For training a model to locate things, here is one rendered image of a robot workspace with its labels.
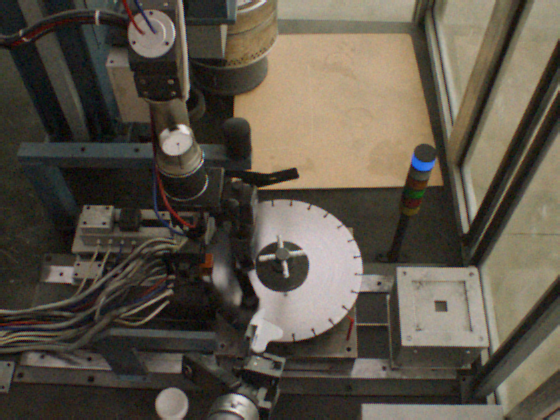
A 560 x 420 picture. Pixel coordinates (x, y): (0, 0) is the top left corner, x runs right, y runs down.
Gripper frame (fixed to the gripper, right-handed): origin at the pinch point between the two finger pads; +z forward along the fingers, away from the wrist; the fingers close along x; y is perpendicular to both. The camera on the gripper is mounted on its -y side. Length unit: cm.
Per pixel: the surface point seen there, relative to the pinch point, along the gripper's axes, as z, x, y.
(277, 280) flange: 14.6, 4.4, 0.4
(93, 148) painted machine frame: 23, 21, -45
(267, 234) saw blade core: 23.9, 9.4, -4.6
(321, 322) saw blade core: 10.0, 0.1, 10.9
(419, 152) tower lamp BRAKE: 23.1, 33.9, 22.3
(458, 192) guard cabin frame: 61, 15, 37
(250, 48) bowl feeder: 68, 40, -24
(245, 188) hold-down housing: -1.1, 29.0, -5.1
